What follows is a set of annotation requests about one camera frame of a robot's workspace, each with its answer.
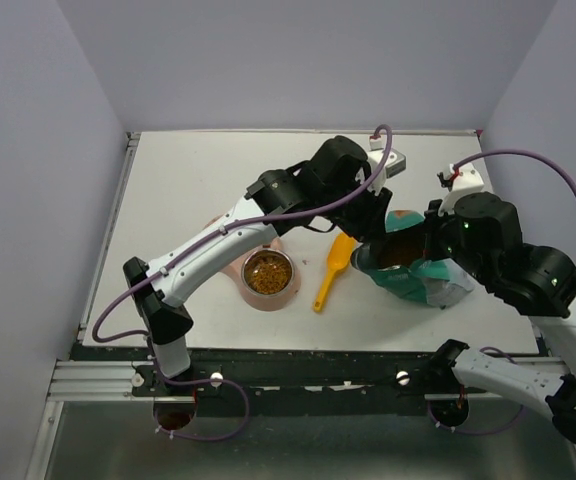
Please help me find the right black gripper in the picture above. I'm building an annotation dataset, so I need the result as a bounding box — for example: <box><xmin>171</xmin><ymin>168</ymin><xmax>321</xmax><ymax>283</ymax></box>
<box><xmin>412</xmin><ymin>195</ymin><xmax>492</xmax><ymax>285</ymax></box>

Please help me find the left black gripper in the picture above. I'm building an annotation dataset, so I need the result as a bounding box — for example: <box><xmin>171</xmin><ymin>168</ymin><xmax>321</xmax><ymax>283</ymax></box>
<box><xmin>318</xmin><ymin>172</ymin><xmax>393</xmax><ymax>245</ymax></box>

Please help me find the yellow plastic scoop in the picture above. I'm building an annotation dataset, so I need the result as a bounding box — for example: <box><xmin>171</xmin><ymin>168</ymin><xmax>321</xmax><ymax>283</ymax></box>
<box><xmin>312</xmin><ymin>233</ymin><xmax>356</xmax><ymax>313</ymax></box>

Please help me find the green pet food bag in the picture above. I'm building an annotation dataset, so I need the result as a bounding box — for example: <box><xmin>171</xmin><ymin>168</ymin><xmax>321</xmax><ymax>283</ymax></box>
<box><xmin>351</xmin><ymin>210</ymin><xmax>475</xmax><ymax>309</ymax></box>

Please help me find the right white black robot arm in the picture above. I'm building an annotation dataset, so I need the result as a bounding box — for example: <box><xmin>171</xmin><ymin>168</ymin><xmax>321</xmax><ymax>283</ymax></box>
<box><xmin>424</xmin><ymin>192</ymin><xmax>576</xmax><ymax>445</ymax></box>

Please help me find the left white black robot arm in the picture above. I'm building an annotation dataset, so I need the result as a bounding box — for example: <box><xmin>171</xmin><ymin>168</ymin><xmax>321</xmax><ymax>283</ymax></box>
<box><xmin>124</xmin><ymin>126</ymin><xmax>392</xmax><ymax>395</ymax></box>

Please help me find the pink double pet feeder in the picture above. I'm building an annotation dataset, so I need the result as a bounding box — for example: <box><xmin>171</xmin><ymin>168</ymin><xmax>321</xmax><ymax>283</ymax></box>
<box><xmin>221</xmin><ymin>238</ymin><xmax>301</xmax><ymax>312</ymax></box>

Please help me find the front steel bowl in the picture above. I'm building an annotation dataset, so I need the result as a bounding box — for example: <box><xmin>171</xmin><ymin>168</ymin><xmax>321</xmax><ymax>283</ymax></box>
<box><xmin>242</xmin><ymin>249</ymin><xmax>294</xmax><ymax>297</ymax></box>

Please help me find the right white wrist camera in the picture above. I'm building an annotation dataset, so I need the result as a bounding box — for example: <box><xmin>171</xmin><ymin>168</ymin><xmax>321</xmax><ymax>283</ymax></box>
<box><xmin>437</xmin><ymin>162</ymin><xmax>484</xmax><ymax>215</ymax></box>

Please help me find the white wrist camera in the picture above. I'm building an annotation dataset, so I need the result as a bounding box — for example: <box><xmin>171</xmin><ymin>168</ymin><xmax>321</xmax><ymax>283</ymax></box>
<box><xmin>437</xmin><ymin>162</ymin><xmax>484</xmax><ymax>215</ymax></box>
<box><xmin>367</xmin><ymin>136</ymin><xmax>406</xmax><ymax>195</ymax></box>

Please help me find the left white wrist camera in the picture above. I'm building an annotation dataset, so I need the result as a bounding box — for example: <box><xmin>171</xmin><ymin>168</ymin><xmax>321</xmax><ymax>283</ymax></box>
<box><xmin>367</xmin><ymin>136</ymin><xmax>406</xmax><ymax>195</ymax></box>

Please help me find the black mounting rail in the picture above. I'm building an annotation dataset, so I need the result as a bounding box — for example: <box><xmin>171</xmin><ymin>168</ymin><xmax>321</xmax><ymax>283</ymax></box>
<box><xmin>70</xmin><ymin>344</ymin><xmax>539</xmax><ymax>419</ymax></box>

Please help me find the aluminium frame extrusion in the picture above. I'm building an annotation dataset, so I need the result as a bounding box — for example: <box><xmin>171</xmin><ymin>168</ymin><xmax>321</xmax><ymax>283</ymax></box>
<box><xmin>47</xmin><ymin>361</ymin><xmax>145</xmax><ymax>402</ymax></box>

